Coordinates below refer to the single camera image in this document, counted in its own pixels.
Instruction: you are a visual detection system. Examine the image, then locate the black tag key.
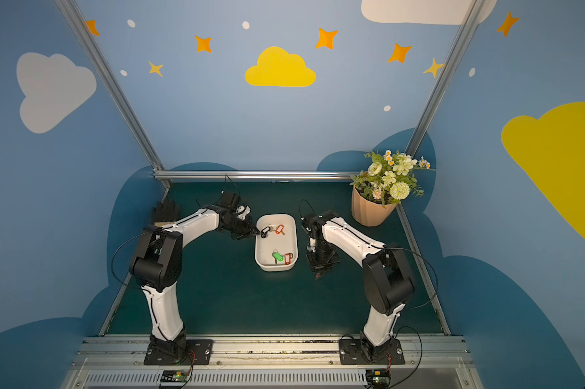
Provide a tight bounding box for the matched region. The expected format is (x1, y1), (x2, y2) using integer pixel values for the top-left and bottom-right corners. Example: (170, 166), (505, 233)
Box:
(260, 225), (271, 238)

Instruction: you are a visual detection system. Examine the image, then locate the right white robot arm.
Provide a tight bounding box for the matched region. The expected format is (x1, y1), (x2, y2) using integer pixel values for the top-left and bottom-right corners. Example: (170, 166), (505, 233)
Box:
(302, 211), (416, 353)

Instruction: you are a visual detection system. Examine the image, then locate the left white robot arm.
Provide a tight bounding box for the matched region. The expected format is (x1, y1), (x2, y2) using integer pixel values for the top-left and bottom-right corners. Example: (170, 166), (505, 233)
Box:
(130, 205), (258, 353)

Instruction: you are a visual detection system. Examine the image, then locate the white plastic storage box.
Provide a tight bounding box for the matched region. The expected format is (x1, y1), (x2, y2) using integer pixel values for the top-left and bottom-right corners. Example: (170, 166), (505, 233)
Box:
(255, 214), (299, 272)

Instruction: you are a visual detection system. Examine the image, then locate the pink faceted flower pot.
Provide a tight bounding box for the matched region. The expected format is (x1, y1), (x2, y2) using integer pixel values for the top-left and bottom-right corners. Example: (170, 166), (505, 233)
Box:
(352, 188), (396, 227)

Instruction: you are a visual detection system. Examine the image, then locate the artificial flower bouquet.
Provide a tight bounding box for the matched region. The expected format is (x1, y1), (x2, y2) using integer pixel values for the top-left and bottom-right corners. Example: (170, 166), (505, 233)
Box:
(350, 150), (435, 206)

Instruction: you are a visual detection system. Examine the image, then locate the right controller board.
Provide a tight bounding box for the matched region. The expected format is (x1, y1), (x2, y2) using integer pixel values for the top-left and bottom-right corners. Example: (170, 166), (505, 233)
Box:
(365, 370), (391, 389)

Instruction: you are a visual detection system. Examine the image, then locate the controller board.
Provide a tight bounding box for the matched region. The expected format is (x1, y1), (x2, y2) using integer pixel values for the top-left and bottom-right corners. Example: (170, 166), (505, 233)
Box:
(365, 370), (391, 389)
(159, 370), (192, 387)

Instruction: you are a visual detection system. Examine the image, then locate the left controller board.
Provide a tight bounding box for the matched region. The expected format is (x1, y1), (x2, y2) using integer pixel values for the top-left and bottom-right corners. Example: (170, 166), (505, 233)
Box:
(159, 370), (192, 387)

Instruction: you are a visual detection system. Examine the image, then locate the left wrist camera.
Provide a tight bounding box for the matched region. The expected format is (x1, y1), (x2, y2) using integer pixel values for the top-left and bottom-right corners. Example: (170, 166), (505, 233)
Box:
(217, 191), (250, 220)

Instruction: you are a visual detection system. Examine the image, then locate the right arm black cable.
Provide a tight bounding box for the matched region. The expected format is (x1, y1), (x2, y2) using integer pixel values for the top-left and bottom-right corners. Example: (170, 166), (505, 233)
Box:
(384, 246), (440, 311)

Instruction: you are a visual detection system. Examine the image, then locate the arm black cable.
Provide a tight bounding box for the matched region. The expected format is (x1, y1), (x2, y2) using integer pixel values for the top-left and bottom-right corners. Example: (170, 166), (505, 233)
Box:
(384, 246), (440, 311)
(110, 232), (145, 288)

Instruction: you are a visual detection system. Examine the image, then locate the horizontal aluminium frame rail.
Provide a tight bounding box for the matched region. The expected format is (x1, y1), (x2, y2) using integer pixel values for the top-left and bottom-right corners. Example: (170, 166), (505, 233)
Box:
(154, 170), (358, 182)

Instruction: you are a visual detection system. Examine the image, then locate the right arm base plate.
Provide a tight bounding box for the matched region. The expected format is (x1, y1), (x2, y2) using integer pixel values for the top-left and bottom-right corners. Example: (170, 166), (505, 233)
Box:
(338, 337), (405, 365)

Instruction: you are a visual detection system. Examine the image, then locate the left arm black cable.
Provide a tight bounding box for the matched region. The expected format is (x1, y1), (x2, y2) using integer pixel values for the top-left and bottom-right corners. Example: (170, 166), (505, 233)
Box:
(110, 232), (145, 288)

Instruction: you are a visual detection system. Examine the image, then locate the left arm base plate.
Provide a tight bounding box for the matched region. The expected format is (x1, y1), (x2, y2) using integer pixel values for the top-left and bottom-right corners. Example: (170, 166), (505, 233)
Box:
(143, 338), (214, 366)

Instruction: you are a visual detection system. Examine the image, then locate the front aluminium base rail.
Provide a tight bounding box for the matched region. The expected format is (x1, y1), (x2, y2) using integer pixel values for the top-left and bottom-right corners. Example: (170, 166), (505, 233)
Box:
(62, 334), (483, 388)

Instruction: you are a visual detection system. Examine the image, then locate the left aluminium frame post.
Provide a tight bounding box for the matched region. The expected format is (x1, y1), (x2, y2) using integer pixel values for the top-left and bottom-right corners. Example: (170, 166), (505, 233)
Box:
(55, 0), (165, 173)

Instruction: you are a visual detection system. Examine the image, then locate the aluminium frame post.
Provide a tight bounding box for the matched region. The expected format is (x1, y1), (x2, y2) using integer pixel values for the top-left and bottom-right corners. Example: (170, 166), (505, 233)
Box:
(55, 0), (165, 173)
(405, 0), (496, 156)

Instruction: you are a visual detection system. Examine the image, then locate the right aluminium frame post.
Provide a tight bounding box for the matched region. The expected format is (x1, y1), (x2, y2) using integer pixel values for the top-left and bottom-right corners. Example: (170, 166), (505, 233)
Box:
(405, 0), (496, 156)

